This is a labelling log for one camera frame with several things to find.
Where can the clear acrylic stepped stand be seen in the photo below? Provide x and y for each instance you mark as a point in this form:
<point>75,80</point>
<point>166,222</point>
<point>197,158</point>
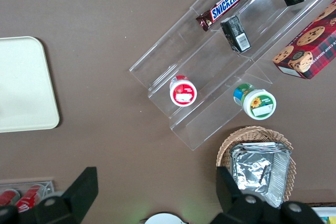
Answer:
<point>210,82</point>
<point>265,24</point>

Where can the white snack tray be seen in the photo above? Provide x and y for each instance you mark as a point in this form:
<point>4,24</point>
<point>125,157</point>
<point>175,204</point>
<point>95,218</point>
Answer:
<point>323,212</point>

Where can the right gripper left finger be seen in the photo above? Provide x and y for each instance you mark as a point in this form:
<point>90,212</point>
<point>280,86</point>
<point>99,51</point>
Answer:
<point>71,200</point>

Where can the green lid yogurt cup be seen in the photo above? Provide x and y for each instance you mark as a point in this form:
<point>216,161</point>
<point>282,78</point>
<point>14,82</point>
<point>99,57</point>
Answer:
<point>258,103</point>

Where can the red lid yogurt cup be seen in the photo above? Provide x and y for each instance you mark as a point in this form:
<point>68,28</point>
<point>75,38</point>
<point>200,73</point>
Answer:
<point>183,94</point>

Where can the cream plastic tray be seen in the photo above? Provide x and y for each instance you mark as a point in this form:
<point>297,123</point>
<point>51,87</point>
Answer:
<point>23,85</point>

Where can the red soda cans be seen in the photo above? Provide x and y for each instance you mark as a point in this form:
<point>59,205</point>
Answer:
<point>29,197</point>

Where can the Snickers chocolate bar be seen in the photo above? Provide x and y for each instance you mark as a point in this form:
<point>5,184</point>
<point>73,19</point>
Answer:
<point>223,5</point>

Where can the tan wicker basket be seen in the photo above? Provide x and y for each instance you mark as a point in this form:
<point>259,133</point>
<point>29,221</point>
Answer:
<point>262,133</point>

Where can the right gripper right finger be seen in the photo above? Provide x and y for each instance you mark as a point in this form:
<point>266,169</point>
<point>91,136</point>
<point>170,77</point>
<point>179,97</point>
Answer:
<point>236,208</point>

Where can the red cola bottle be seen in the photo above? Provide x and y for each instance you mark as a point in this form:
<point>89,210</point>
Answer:
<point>9,197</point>

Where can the red tartan cookie box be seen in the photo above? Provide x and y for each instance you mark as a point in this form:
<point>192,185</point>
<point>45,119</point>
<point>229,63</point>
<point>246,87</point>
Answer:
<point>315,40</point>

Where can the clear acrylic bottle rack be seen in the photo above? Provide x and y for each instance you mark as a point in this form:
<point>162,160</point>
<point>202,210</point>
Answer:
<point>50,186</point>

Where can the silver foil container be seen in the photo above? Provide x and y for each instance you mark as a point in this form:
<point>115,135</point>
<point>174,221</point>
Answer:
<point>252,171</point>

